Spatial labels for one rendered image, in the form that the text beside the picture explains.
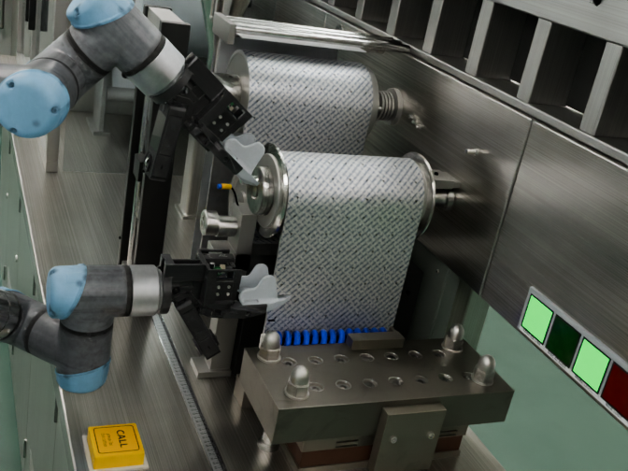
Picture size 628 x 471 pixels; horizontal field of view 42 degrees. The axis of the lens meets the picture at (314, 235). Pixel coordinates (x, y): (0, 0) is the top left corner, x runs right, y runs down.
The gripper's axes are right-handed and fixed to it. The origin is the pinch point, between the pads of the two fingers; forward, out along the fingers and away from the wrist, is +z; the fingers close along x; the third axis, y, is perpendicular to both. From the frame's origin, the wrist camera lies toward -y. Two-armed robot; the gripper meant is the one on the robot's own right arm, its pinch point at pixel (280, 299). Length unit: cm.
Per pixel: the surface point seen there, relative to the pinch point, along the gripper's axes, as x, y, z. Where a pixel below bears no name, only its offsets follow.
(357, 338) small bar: -5.8, -4.2, 11.8
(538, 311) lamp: -23.9, 10.7, 29.4
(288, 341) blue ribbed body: -3.6, -5.5, 0.9
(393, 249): -0.2, 9.1, 18.0
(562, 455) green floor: 74, -109, 155
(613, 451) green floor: 73, -109, 178
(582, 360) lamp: -34.5, 9.3, 29.4
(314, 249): -0.3, 9.1, 3.8
